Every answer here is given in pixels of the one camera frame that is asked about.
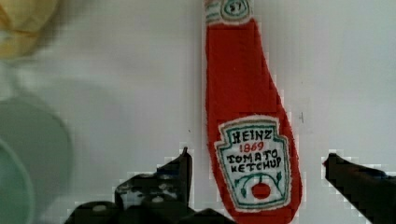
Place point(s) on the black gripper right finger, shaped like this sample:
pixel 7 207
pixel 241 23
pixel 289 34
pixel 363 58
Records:
pixel 371 191

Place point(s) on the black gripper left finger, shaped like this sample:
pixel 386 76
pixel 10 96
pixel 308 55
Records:
pixel 170 182

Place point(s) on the red plush ketchup bottle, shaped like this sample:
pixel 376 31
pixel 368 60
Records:
pixel 249 138

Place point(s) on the green round bowl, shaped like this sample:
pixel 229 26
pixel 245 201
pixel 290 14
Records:
pixel 35 161

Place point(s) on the yellow plush banana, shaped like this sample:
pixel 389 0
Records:
pixel 23 21

